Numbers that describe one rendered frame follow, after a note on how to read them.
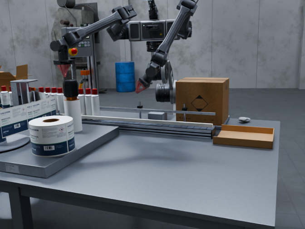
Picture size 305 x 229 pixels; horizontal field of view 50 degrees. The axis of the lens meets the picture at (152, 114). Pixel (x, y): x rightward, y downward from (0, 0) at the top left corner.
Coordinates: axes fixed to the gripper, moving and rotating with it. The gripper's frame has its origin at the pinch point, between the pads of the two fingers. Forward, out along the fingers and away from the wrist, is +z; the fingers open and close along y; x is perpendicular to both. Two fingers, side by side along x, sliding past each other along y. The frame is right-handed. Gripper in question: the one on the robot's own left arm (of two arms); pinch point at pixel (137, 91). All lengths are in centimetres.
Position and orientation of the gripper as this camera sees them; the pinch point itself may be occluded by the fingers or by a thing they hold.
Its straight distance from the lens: 196.6
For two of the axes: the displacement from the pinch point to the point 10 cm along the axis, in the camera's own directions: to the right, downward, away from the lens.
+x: 7.4, 6.6, -1.4
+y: -3.4, 1.8, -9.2
